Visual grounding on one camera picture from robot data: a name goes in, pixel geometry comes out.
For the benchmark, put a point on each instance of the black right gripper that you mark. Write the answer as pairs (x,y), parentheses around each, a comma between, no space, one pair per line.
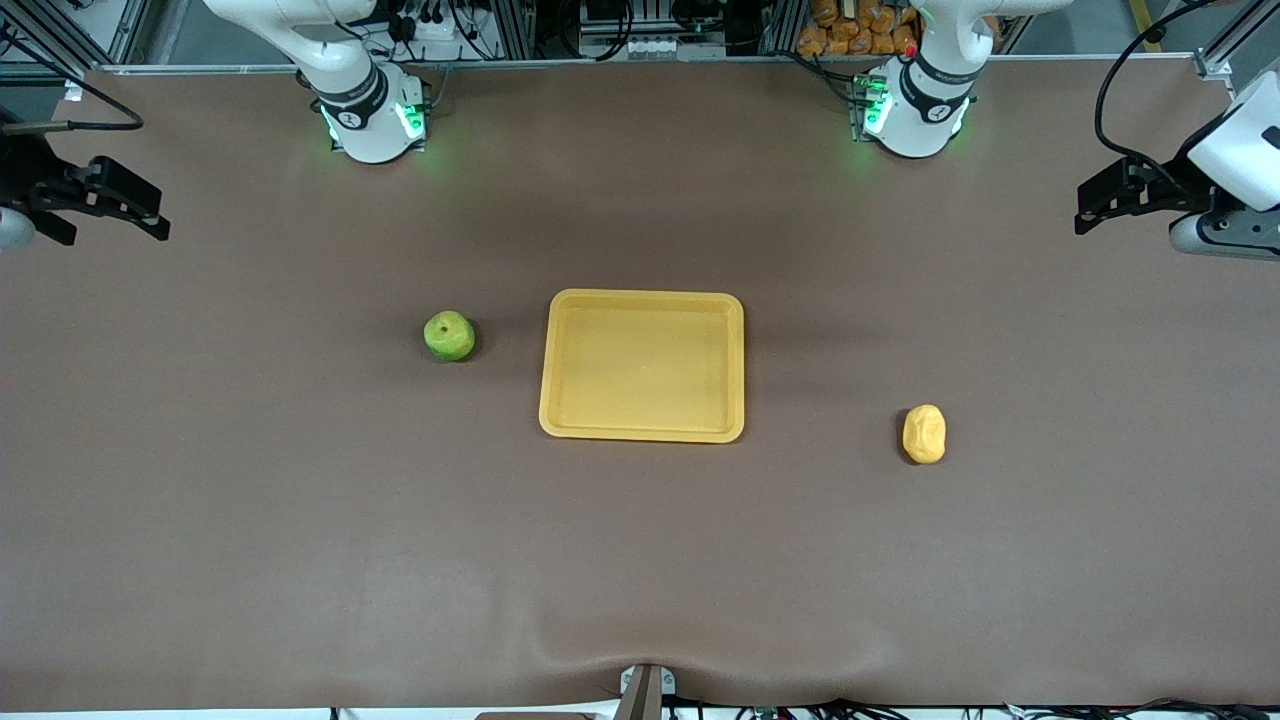
(28,177)

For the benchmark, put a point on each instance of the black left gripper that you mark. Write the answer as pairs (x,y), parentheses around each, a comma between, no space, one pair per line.
(1166,186)

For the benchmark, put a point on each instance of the yellow potato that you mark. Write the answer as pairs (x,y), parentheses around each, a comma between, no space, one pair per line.
(924,434)

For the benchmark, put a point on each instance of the green apple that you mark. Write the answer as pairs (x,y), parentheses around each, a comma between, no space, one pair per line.
(450,336)

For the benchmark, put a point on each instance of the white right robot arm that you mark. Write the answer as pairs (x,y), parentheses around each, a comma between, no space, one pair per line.
(365,120)

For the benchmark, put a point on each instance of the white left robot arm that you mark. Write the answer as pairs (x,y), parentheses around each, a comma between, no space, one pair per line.
(925,110)

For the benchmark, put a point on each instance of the yellow plastic tray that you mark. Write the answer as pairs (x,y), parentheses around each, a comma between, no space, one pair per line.
(640,370)

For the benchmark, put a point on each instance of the orange toy food pile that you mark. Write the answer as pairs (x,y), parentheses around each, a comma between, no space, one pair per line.
(850,30)

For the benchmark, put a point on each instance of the white power strip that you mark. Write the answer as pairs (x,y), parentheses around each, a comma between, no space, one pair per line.
(430,35)

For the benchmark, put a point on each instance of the brown table mat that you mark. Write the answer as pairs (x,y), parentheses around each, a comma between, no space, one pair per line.
(640,560)

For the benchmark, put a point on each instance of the aluminium frame post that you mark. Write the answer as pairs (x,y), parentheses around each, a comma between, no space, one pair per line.
(1215,62)
(130,35)

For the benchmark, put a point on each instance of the metal table bracket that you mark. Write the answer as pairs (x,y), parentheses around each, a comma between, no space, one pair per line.
(645,690)

